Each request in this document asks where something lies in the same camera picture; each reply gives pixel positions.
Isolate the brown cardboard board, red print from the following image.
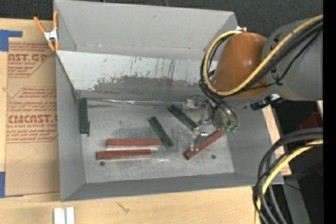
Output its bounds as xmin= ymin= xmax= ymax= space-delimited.
xmin=0 ymin=17 xmax=61 ymax=198

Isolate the grey metal bin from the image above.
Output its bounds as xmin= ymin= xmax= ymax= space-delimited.
xmin=53 ymin=0 xmax=285 ymax=202

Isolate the dark green flat block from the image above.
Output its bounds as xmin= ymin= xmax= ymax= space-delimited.
xmin=79 ymin=98 xmax=90 ymax=135
xmin=167 ymin=104 xmax=200 ymax=132
xmin=148 ymin=116 xmax=174 ymax=150

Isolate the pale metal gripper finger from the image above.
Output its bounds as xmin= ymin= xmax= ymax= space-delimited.
xmin=190 ymin=128 xmax=201 ymax=152
xmin=196 ymin=126 xmax=210 ymax=145

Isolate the red-brown block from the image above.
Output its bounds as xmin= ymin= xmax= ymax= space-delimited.
xmin=96 ymin=149 xmax=153 ymax=161
xmin=183 ymin=129 xmax=226 ymax=161
xmin=106 ymin=138 xmax=162 ymax=148

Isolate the black cylinder on white bracket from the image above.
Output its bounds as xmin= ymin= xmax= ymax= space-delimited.
xmin=250 ymin=93 xmax=282 ymax=111

